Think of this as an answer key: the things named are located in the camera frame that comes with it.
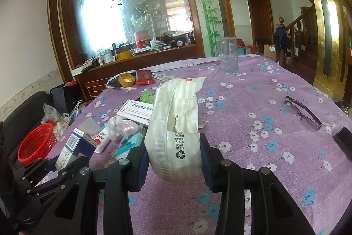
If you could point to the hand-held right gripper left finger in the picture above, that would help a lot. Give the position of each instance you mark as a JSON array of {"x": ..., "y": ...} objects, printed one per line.
[{"x": 141, "y": 169}]

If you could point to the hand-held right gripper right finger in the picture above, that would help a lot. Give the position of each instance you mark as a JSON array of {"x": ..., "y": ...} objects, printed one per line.
[{"x": 206, "y": 163}]

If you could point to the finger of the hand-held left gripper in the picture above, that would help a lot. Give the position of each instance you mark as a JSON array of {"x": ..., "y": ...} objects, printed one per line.
[
  {"x": 41, "y": 164},
  {"x": 68, "y": 169}
]

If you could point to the red plastic mesh basket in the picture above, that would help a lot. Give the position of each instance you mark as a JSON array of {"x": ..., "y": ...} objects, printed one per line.
[{"x": 35, "y": 142}]

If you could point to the blue white medicine box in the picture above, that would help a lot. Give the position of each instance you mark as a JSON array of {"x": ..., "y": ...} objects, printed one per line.
[{"x": 78, "y": 145}]

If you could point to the white plastic bag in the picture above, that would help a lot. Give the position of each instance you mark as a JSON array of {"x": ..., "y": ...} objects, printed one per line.
[{"x": 173, "y": 125}]

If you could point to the teal white packet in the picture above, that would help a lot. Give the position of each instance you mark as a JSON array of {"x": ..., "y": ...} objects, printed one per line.
[{"x": 128, "y": 145}]

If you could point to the purple floral tablecloth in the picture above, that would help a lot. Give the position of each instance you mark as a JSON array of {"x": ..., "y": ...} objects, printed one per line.
[{"x": 247, "y": 169}]

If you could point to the small white red tube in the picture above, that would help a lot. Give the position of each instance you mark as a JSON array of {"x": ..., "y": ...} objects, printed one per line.
[{"x": 101, "y": 141}]

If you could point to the crumpled pink white plastic wrap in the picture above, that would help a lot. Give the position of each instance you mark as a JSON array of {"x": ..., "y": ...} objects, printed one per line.
[{"x": 122, "y": 126}]

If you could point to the clear crumpled plastic bag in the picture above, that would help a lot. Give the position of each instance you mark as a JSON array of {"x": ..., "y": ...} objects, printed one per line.
[{"x": 51, "y": 113}]

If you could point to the black leather sofa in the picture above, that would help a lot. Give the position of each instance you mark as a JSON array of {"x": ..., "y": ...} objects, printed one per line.
[{"x": 19, "y": 113}]

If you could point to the flat white medicine box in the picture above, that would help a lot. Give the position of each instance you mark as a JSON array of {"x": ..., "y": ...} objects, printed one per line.
[{"x": 134, "y": 111}]

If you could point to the white folding ruler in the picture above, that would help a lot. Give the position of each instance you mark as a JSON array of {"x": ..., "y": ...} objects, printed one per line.
[{"x": 75, "y": 111}]

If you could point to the green crumpled wrapper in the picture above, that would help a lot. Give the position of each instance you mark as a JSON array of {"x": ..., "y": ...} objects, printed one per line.
[{"x": 147, "y": 98}]

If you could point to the black paper shopping bag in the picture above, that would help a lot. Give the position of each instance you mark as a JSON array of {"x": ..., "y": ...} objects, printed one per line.
[{"x": 64, "y": 97}]

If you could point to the dark red flat packet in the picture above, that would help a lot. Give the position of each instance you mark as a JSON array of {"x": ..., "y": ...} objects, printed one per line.
[{"x": 145, "y": 77}]

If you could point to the brick pattern wooden counter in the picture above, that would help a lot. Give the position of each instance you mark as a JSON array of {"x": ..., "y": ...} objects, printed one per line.
[{"x": 96, "y": 78}]

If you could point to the thin wooden stick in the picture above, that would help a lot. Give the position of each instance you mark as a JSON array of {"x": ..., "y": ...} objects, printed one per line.
[{"x": 165, "y": 76}]

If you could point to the white flat book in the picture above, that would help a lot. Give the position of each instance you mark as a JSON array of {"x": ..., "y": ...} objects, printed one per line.
[{"x": 82, "y": 68}]

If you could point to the clear plastic cup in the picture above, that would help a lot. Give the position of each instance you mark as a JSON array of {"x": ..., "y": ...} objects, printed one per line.
[{"x": 228, "y": 54}]

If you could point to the silver tape roll stack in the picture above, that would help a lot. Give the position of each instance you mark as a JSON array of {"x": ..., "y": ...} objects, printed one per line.
[{"x": 106, "y": 56}]

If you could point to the cardboard box with blue print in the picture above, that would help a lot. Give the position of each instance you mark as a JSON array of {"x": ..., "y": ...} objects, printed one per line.
[{"x": 271, "y": 52}]

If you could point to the red gift box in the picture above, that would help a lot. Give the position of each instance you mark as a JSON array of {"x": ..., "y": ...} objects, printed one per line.
[{"x": 142, "y": 39}]

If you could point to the black phone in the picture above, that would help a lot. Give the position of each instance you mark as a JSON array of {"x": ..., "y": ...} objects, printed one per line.
[{"x": 343, "y": 141}]

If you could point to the wooden door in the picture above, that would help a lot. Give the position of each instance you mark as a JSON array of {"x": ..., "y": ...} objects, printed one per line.
[{"x": 260, "y": 20}]

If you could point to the wooden framed glass partition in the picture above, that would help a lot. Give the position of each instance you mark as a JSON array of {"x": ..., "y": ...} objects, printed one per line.
[{"x": 132, "y": 3}]

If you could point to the gold pillar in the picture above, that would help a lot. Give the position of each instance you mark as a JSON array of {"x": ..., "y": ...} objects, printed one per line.
[{"x": 324, "y": 31}]

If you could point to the purple frame eyeglasses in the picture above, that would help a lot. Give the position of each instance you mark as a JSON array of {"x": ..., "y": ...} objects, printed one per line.
[{"x": 302, "y": 113}]

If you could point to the dark jacket on stair post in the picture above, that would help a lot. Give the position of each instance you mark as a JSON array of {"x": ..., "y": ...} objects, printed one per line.
[{"x": 280, "y": 39}]

